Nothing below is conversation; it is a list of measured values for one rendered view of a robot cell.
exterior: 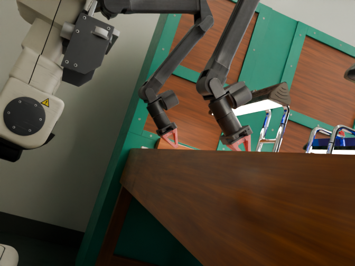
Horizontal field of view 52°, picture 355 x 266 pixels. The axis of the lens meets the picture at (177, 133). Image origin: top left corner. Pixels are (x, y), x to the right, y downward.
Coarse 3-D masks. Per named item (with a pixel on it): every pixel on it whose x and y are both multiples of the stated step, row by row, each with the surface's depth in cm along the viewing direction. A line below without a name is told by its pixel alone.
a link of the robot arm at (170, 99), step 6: (150, 90) 141; (168, 90) 146; (150, 96) 141; (156, 96) 145; (162, 96) 145; (168, 96) 146; (174, 96) 146; (144, 102) 148; (150, 102) 141; (168, 102) 145; (174, 102) 146; (168, 108) 146
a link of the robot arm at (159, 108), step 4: (156, 100) 146; (160, 100) 146; (148, 104) 145; (152, 104) 143; (156, 104) 143; (160, 104) 145; (164, 104) 145; (148, 108) 144; (152, 108) 143; (156, 108) 143; (160, 108) 144; (164, 108) 147; (152, 112) 144; (156, 112) 143; (160, 112) 144; (152, 116) 145
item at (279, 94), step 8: (264, 88) 134; (272, 88) 125; (280, 88) 121; (256, 96) 132; (264, 96) 125; (272, 96) 121; (280, 96) 121; (288, 96) 122; (248, 104) 138; (280, 104) 125; (288, 104) 122; (208, 112) 180
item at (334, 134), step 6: (336, 126) 153; (342, 126) 153; (312, 132) 166; (324, 132) 168; (330, 132) 168; (336, 132) 152; (348, 132) 154; (354, 132) 154; (312, 138) 166; (330, 138) 152; (342, 138) 169; (312, 144) 166; (330, 144) 151; (306, 150) 166; (330, 150) 151
